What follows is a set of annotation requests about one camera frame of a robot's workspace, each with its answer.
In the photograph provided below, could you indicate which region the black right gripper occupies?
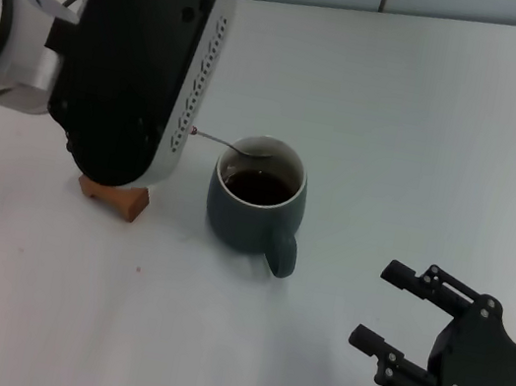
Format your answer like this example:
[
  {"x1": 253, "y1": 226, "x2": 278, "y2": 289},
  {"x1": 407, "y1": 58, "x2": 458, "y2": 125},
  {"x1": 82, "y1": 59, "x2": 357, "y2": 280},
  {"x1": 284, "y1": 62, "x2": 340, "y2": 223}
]
[{"x1": 340, "y1": 253, "x2": 516, "y2": 386}]

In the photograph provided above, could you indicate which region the grey ceramic cup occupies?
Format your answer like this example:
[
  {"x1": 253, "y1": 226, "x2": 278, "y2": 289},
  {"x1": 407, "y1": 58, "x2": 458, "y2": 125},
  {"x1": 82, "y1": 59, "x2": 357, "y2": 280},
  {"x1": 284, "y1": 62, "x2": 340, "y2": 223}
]
[{"x1": 195, "y1": 126, "x2": 319, "y2": 282}]

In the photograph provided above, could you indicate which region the pink handled metal spoon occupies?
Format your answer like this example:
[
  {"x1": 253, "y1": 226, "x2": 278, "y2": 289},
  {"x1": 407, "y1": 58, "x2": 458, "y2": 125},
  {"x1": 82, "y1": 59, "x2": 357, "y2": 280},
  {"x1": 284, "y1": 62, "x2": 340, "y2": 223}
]
[{"x1": 187, "y1": 125, "x2": 279, "y2": 162}]

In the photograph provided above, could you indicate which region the arched wooden block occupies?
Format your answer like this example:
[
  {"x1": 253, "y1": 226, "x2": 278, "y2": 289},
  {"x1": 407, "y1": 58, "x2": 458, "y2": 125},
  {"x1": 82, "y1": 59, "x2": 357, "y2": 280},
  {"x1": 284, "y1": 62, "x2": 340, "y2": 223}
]
[{"x1": 73, "y1": 172, "x2": 154, "y2": 227}]

